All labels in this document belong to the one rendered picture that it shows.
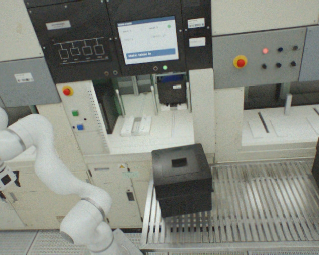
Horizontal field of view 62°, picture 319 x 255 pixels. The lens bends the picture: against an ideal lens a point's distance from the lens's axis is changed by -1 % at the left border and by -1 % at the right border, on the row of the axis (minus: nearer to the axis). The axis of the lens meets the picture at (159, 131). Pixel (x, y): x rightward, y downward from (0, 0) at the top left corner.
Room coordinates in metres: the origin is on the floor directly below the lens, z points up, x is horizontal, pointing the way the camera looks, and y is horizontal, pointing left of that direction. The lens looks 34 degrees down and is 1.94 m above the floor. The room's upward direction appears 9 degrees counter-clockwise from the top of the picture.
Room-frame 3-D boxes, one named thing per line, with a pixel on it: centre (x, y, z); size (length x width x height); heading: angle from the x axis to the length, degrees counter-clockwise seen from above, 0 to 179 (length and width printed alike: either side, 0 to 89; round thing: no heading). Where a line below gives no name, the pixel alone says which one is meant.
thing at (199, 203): (1.06, -0.08, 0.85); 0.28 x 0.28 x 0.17; 89
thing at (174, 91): (1.97, -0.16, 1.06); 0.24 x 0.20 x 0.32; 81
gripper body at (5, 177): (1.05, 0.82, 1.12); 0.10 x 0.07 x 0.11; 146
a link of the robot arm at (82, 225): (0.69, 0.35, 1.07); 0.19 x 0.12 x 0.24; 146
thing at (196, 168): (1.06, -0.08, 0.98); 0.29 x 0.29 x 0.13; 89
